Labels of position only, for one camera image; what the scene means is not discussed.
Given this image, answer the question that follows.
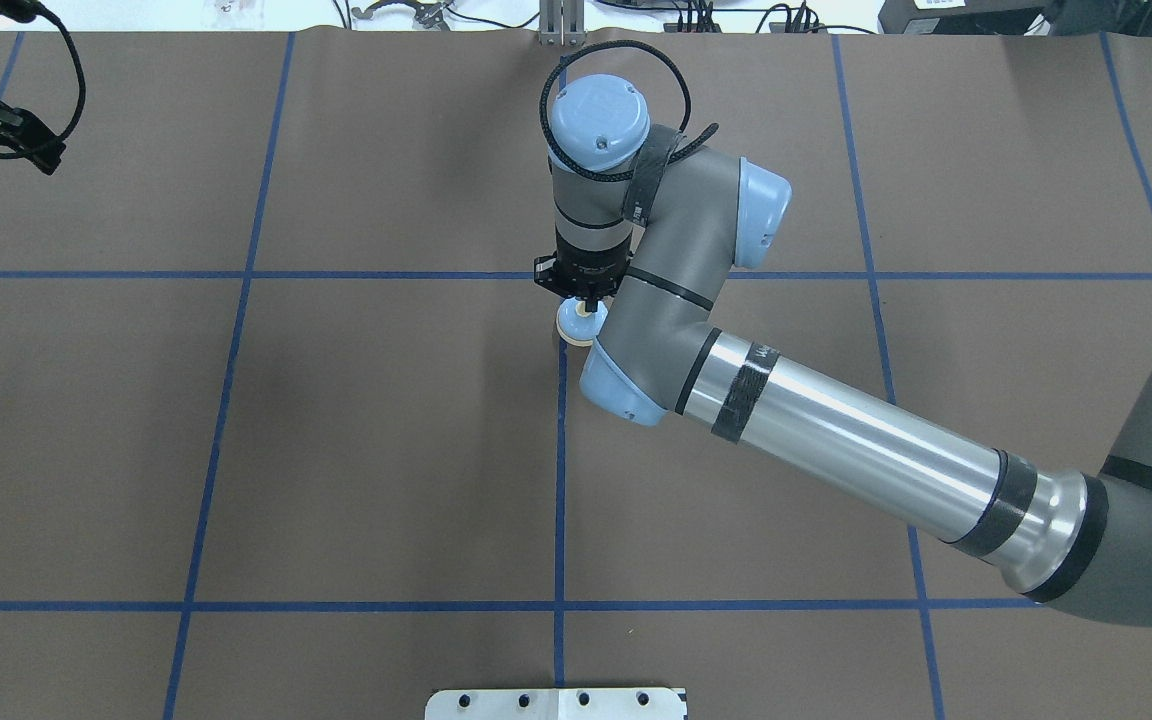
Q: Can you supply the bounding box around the aluminium frame post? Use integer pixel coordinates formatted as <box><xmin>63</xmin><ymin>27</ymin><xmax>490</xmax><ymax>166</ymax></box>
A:
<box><xmin>538</xmin><ymin>0</ymin><xmax>588</xmax><ymax>47</ymax></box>

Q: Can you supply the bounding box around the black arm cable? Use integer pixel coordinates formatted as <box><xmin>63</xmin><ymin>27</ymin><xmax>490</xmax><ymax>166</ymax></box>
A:
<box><xmin>539</xmin><ymin>38</ymin><xmax>719</xmax><ymax>185</ymax></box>
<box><xmin>0</xmin><ymin>0</ymin><xmax>88</xmax><ymax>161</ymax></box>

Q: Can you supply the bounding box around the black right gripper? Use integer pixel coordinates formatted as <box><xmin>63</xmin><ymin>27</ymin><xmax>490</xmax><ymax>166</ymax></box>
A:
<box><xmin>535</xmin><ymin>240</ymin><xmax>634</xmax><ymax>316</ymax></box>

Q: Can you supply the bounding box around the white pedestal column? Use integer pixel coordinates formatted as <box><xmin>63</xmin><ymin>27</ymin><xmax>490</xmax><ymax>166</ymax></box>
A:
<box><xmin>424</xmin><ymin>687</ymin><xmax>689</xmax><ymax>719</ymax></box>

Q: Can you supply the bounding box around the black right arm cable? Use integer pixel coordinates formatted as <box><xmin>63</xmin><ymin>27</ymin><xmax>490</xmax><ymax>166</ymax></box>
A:
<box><xmin>539</xmin><ymin>38</ymin><xmax>719</xmax><ymax>185</ymax></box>

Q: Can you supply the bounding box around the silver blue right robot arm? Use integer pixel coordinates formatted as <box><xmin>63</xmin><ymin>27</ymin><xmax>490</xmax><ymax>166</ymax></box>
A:
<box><xmin>535</xmin><ymin>74</ymin><xmax>1152</xmax><ymax>626</ymax></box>

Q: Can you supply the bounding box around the black desktop box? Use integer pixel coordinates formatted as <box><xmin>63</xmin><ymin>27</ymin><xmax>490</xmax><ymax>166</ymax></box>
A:
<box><xmin>877</xmin><ymin>1</ymin><xmax>1048</xmax><ymax>36</ymax></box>

